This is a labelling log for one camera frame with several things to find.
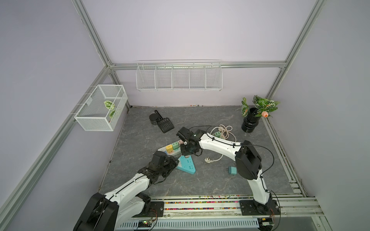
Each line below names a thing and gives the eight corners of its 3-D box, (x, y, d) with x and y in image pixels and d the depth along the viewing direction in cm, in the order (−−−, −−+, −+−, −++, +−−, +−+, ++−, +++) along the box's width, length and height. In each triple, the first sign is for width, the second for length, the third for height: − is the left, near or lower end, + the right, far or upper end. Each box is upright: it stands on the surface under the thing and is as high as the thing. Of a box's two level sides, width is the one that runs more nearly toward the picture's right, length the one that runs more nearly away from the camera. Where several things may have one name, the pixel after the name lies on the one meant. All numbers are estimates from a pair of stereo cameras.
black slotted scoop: (163, 133, 107) (163, 131, 104) (151, 115, 118) (150, 112, 116) (174, 128, 110) (173, 125, 107) (161, 110, 122) (160, 107, 119)
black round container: (148, 120, 115) (146, 116, 111) (155, 115, 118) (154, 111, 115) (154, 126, 111) (153, 122, 107) (161, 121, 114) (160, 117, 111)
